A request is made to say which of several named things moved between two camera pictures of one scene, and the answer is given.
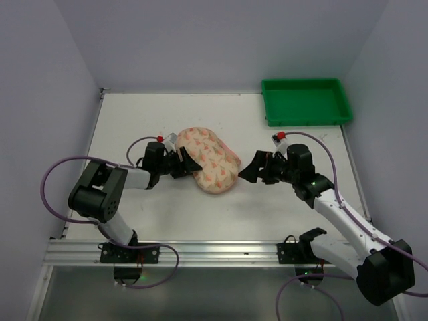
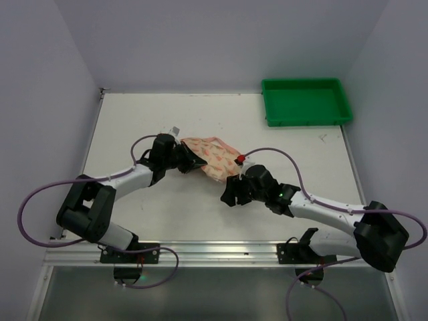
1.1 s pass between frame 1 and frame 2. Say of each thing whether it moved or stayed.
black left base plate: stayed
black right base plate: stayed
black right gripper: moved
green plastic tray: stayed
